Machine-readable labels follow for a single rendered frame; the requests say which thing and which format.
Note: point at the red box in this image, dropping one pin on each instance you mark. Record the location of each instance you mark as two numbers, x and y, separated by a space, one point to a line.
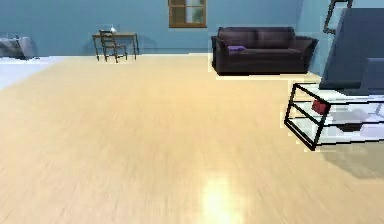
319 106

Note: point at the purple cushion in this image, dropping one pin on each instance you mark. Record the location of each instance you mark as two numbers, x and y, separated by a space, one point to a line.
236 48

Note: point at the dark purple sofa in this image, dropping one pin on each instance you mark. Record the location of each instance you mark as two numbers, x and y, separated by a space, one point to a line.
266 50

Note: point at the dark flat object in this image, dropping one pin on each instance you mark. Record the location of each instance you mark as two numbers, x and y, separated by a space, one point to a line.
350 126

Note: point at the black framed glass stand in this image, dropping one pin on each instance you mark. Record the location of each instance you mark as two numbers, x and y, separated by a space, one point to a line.
320 113

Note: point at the dark wooden chair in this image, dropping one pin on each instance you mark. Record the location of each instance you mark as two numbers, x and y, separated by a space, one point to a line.
110 45

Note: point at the brown wooden table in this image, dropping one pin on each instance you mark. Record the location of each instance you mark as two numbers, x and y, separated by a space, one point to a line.
124 35

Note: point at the black framed wall picture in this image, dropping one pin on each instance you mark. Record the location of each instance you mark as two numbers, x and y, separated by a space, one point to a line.
330 16

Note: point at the wooden framed window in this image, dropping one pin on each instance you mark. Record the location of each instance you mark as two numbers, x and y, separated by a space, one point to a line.
187 13

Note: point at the clear glass object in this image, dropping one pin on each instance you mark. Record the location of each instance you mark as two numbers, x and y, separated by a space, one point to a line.
113 29

